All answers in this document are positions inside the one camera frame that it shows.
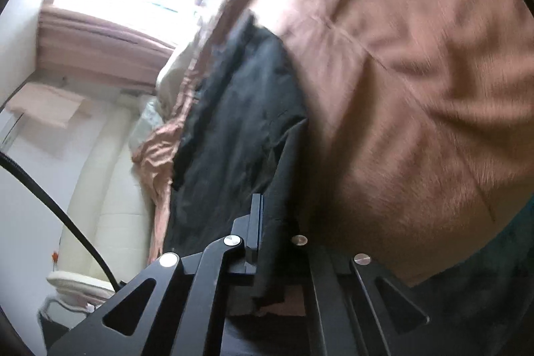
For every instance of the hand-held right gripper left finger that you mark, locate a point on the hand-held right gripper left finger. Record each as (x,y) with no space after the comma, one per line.
(255,231)

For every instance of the brown blanket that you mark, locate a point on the brown blanket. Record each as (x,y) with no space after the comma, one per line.
(417,89)

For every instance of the black shirt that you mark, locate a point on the black shirt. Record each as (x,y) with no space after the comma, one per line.
(237,130)

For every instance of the pink curtain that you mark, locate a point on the pink curtain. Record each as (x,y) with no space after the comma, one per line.
(104,47)

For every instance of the cream padded headboard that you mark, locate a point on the cream padded headboard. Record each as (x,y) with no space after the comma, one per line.
(108,181)

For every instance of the pale green pillow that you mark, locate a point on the pale green pillow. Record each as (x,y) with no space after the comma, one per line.
(146,122)

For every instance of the small orange toy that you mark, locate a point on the small orange toy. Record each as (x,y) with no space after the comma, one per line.
(54,256)

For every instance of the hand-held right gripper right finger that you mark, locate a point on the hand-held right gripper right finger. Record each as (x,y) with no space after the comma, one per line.
(301,251)

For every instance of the beige hanging cloth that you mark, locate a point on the beige hanging cloth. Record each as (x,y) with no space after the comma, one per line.
(46,105)

